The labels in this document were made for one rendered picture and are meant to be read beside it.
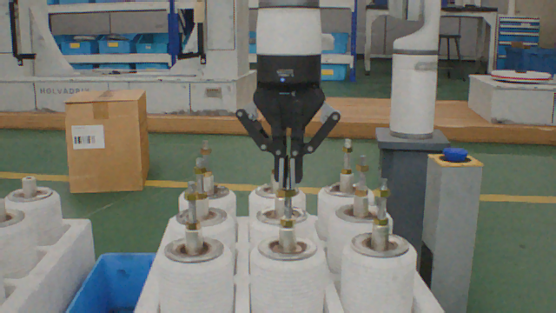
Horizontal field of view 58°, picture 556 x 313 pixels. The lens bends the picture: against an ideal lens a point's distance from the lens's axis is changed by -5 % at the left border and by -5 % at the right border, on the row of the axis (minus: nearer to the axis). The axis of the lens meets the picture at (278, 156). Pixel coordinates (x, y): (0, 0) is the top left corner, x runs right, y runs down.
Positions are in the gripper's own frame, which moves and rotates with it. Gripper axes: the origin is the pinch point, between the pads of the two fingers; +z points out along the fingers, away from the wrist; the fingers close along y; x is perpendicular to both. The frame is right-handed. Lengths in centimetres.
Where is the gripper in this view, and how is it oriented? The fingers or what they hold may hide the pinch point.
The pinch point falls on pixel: (288, 170)
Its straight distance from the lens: 64.2
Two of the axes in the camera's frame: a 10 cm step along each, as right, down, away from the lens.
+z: 0.0, 9.7, 2.4
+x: 2.0, -2.4, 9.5
